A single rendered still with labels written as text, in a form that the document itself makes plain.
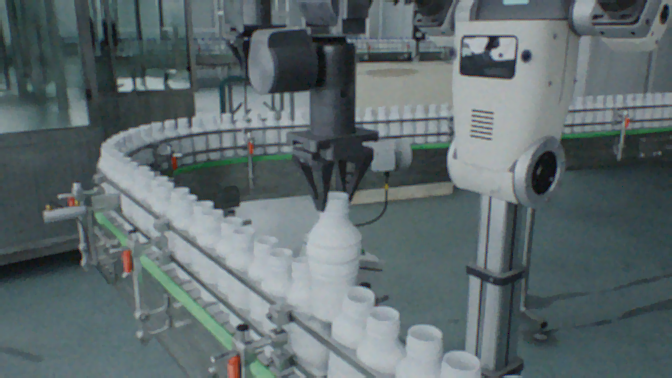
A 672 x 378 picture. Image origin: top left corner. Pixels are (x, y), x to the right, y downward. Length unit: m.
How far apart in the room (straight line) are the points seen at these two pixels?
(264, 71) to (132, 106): 5.23
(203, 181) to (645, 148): 2.17
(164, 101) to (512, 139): 4.98
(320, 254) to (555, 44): 0.70
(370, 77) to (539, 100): 3.64
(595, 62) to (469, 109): 5.41
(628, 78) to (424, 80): 2.72
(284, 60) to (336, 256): 0.25
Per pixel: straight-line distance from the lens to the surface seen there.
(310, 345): 0.80
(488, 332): 1.42
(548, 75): 1.20
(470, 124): 1.26
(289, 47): 0.63
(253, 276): 0.88
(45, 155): 3.76
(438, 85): 5.05
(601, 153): 3.05
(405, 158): 2.29
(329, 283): 0.72
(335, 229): 0.70
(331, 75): 0.66
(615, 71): 6.83
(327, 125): 0.67
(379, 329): 0.65
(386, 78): 4.83
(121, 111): 5.81
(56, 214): 1.47
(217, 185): 2.20
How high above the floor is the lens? 1.48
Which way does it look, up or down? 16 degrees down
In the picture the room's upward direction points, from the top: straight up
